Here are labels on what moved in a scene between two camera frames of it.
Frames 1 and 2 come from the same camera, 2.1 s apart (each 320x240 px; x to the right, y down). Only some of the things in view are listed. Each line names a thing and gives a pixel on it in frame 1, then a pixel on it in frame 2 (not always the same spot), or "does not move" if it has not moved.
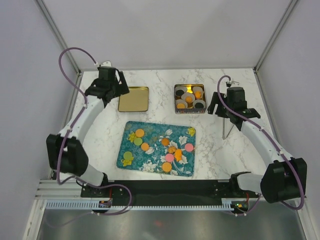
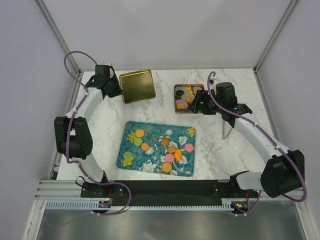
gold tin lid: x=136 y=100 → x=137 y=86
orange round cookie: x=188 y=99 does not move
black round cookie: x=180 y=92 does not move
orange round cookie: x=180 y=106 does not move
